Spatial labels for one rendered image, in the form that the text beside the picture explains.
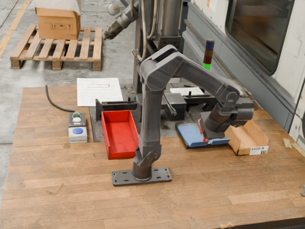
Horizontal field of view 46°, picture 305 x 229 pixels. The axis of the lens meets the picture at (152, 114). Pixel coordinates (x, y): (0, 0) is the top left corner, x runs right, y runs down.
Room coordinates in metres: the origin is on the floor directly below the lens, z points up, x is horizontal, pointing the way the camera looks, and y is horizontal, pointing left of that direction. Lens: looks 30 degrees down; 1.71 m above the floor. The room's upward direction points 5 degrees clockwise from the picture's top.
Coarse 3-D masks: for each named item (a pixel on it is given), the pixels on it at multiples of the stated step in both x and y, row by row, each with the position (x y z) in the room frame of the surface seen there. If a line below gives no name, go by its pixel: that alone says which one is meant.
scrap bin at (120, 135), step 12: (108, 120) 1.29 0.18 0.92; (120, 120) 1.30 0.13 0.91; (132, 120) 1.24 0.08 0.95; (108, 132) 1.21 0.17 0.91; (120, 132) 1.22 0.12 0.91; (132, 132) 1.23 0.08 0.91; (108, 144) 1.05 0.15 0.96; (120, 144) 1.14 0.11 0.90; (132, 144) 1.14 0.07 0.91; (108, 156) 1.04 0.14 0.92; (120, 156) 1.05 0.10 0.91; (132, 156) 1.06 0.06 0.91
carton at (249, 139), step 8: (248, 120) 1.32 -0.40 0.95; (232, 128) 1.33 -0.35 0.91; (240, 128) 1.33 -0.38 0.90; (248, 128) 1.31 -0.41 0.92; (256, 128) 1.25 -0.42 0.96; (232, 136) 1.19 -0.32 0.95; (240, 136) 1.27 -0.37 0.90; (248, 136) 1.27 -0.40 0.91; (256, 136) 1.24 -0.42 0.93; (264, 136) 1.19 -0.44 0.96; (232, 144) 1.18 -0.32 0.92; (240, 144) 1.21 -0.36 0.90; (248, 144) 1.21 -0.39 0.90; (256, 144) 1.22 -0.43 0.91; (264, 144) 1.18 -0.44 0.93; (240, 152) 1.14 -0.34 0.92; (248, 152) 1.15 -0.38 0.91; (256, 152) 1.15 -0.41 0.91; (264, 152) 1.16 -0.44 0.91
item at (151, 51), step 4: (148, 40) 1.57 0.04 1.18; (152, 40) 1.57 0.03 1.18; (148, 44) 1.51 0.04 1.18; (152, 44) 1.55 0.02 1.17; (148, 48) 1.50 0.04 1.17; (152, 48) 1.46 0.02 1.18; (156, 48) 1.50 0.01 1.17; (152, 52) 1.43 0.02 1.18; (140, 64) 1.38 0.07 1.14; (140, 72) 1.33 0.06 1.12; (140, 76) 1.33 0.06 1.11; (172, 76) 1.35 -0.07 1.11; (176, 76) 1.35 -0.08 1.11
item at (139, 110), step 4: (136, 100) 1.40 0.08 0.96; (136, 108) 1.39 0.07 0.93; (140, 108) 1.32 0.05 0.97; (164, 108) 1.34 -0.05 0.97; (176, 108) 1.36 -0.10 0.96; (180, 108) 1.36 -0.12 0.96; (184, 108) 1.37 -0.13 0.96; (136, 112) 1.39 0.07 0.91; (140, 112) 1.32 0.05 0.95; (168, 112) 1.38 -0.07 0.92; (176, 112) 1.36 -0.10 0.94; (180, 112) 1.36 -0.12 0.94; (184, 112) 1.37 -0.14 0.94; (140, 116) 1.32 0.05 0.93; (168, 116) 1.38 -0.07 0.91; (172, 116) 1.35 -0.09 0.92; (176, 116) 1.36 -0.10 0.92; (180, 116) 1.36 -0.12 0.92; (184, 116) 1.37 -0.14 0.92; (140, 120) 1.32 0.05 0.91; (172, 120) 1.35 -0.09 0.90; (176, 120) 1.36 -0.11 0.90
